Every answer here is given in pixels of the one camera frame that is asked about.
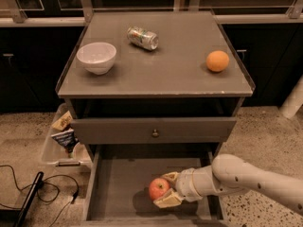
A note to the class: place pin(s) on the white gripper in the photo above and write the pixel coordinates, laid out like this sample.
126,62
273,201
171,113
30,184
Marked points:
186,184

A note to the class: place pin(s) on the red apple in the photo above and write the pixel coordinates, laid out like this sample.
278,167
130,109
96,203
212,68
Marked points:
157,188

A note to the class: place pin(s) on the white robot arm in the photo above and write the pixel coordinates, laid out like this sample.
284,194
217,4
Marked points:
232,173

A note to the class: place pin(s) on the open grey middle drawer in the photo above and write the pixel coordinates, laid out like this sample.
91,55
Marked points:
118,191

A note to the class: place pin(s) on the brass drawer knob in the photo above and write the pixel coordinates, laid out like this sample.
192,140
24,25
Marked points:
155,133

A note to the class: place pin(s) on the grey wooden drawer cabinet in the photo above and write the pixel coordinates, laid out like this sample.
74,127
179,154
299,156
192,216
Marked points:
170,81

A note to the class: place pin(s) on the closed grey top drawer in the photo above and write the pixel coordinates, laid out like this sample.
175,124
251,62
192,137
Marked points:
93,131

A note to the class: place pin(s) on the dark blue snack bag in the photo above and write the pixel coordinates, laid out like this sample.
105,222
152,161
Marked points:
66,139

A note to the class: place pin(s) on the clear plastic storage bin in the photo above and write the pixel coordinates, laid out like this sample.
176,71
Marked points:
53,154

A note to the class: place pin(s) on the tan snack packet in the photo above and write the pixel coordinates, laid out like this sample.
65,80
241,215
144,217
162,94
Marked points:
63,122

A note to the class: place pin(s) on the orange fruit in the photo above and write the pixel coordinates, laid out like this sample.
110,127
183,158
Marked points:
217,61

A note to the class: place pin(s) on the white ceramic bowl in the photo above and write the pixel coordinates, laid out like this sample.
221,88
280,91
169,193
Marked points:
97,58

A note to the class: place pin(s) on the crushed soda can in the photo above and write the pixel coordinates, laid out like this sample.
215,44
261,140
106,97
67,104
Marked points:
143,38

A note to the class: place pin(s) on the black bar on floor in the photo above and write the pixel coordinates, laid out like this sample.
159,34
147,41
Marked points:
29,199

